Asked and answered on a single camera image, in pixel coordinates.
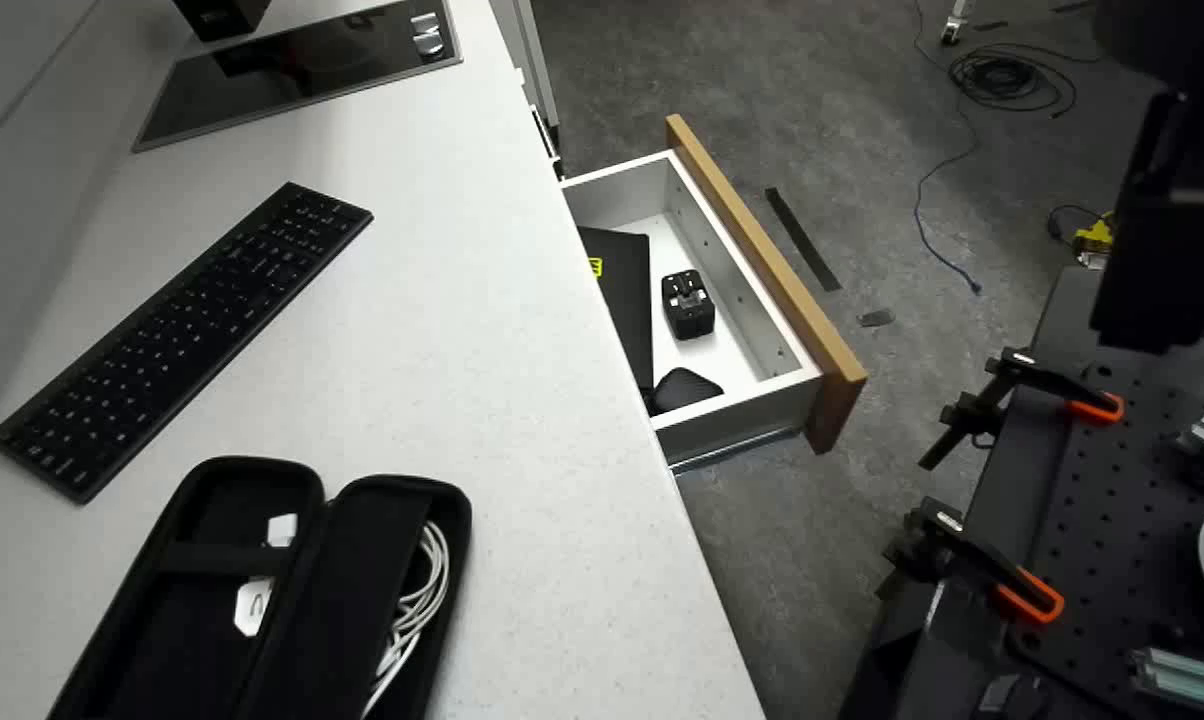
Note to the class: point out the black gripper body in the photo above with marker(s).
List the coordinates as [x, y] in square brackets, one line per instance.
[1163, 225]

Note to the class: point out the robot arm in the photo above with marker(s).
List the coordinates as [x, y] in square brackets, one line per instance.
[1167, 38]

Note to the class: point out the white drawer with wooden front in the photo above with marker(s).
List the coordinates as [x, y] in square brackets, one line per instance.
[786, 292]

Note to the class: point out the yellow connector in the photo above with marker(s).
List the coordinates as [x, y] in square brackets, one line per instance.
[1094, 236]

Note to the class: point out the black clamp with orange grip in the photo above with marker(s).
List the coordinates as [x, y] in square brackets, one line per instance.
[975, 554]
[1027, 380]

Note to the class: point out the white caster wheel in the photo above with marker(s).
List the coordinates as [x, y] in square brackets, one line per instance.
[952, 24]

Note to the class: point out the black perforated robot table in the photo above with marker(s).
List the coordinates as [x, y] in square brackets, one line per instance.
[1123, 535]

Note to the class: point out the black strip on floor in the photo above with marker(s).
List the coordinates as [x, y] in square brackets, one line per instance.
[803, 236]

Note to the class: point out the black travel adapter cube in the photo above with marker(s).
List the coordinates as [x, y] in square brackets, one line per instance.
[686, 305]

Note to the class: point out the flat black pouch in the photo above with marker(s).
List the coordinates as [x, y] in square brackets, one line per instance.
[683, 388]

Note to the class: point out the black folder with yellow mark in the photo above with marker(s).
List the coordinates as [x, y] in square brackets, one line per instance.
[621, 301]

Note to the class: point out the white cabinet door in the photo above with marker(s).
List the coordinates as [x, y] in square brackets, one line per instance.
[526, 72]

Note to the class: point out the black glass cooktop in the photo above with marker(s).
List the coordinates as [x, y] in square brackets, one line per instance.
[294, 64]

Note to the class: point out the black zip case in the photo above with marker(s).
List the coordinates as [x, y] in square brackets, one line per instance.
[322, 603]

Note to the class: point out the small white adapter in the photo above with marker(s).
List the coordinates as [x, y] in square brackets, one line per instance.
[281, 529]

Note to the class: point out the black box-shaped object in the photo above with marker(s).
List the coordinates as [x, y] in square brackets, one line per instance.
[223, 18]

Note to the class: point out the white charger plug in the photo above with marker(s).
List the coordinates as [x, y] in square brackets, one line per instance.
[255, 605]

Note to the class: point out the black computer keyboard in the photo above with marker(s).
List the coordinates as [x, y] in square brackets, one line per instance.
[172, 340]

